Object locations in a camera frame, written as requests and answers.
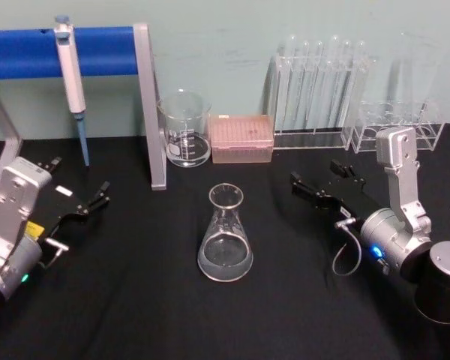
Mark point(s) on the pink pipette tip box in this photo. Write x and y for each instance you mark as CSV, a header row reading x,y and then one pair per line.
x,y
242,138

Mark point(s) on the clear glass conical flask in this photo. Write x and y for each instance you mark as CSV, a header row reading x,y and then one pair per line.
x,y
225,243

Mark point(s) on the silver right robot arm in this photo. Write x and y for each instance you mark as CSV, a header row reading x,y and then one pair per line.
x,y
401,202

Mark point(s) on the white and blue pipette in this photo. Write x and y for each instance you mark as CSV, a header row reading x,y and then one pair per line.
x,y
70,78

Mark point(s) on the clear glass beaker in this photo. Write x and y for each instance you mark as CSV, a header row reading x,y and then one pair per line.
x,y
187,131

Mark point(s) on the clear acrylic rack round holes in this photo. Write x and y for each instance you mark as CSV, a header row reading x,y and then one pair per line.
x,y
367,135

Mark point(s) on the clear glass test tube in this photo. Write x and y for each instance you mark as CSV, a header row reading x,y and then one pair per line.
x,y
334,75
317,78
346,78
293,75
305,78

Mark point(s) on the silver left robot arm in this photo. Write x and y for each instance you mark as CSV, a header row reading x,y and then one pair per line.
x,y
11,195

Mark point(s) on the blue and grey pipette stand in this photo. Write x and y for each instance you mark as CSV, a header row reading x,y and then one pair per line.
x,y
105,50

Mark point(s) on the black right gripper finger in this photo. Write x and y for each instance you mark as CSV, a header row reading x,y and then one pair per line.
x,y
347,171
305,189

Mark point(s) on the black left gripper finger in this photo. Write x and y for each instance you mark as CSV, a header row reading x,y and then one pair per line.
x,y
51,163
99,197

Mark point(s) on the black table cloth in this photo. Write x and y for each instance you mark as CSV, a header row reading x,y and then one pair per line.
x,y
225,318

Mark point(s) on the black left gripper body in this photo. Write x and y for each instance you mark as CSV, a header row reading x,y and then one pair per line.
x,y
65,204

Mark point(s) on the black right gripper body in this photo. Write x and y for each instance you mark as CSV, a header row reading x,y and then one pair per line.
x,y
354,204

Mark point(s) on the clear acrylic test tube rack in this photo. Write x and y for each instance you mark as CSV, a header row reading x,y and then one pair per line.
x,y
311,135

